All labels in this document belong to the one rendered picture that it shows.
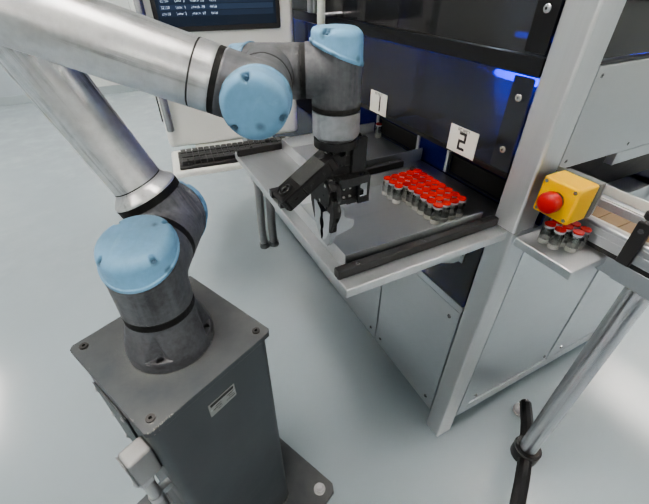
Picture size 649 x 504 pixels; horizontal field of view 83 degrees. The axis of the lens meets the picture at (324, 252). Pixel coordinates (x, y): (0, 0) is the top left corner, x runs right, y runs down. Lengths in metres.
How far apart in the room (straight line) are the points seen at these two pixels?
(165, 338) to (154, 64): 0.41
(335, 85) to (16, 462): 1.60
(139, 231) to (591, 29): 0.75
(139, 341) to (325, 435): 0.95
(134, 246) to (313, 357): 1.18
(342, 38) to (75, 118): 0.39
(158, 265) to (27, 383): 1.46
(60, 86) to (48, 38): 0.18
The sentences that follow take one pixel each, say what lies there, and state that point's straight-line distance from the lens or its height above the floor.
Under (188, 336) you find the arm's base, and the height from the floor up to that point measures 0.84.
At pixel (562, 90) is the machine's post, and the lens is 0.78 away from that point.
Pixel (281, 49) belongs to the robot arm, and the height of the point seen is 1.24.
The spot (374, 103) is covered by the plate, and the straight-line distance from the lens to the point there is 1.19.
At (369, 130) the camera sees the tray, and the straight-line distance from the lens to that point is 1.35.
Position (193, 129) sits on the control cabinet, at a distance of 1.51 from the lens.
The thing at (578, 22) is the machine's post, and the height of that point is 1.27.
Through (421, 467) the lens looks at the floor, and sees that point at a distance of 1.48.
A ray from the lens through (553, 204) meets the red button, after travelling 0.77.
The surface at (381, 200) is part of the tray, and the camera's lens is 0.92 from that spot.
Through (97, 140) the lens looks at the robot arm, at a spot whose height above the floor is 1.13.
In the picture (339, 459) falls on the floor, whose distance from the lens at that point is 1.45.
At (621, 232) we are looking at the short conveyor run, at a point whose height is 0.93.
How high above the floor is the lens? 1.33
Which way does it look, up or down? 37 degrees down
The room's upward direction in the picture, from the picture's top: straight up
